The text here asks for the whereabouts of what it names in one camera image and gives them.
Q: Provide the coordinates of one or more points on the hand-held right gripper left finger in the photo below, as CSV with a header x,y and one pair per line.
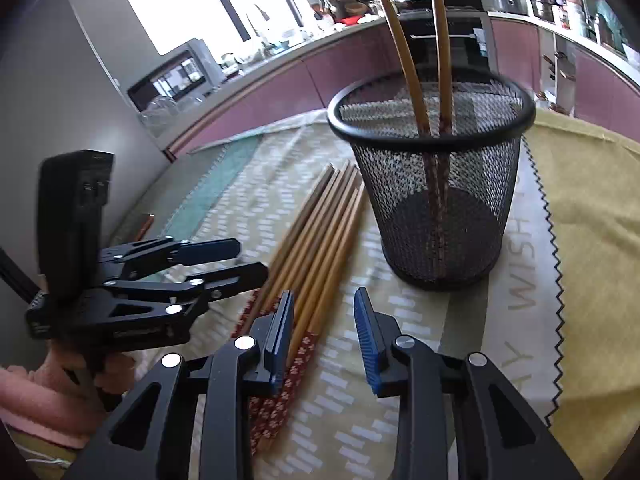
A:
x,y
282,345

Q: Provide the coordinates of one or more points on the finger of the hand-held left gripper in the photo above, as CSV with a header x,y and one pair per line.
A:
x,y
240,275
210,250

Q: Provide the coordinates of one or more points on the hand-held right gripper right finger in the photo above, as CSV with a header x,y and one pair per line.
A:
x,y
367,345

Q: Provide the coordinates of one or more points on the bunch of wooden chopsticks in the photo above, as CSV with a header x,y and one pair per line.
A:
x,y
320,260

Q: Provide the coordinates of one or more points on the black mesh cup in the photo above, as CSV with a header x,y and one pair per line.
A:
x,y
450,240

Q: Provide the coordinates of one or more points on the person's left hand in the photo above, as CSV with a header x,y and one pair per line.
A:
x,y
75,362

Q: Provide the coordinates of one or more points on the small copper-coloured object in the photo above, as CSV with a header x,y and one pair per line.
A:
x,y
145,225

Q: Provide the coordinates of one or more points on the patterned tablecloth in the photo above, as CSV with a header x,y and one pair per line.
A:
x,y
330,410

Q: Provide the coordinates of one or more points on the grey countertop appliance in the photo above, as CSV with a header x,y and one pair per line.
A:
x,y
175,80

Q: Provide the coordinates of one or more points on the purple kitchen cabinets with counter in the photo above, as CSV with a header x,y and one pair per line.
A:
x,y
310,85

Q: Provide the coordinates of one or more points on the kitchen window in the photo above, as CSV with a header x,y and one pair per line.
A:
x,y
200,0

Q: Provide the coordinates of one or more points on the black built-in oven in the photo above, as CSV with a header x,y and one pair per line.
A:
x,y
450,40

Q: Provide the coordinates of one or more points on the square stainless steel cooker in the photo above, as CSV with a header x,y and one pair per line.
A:
x,y
510,0

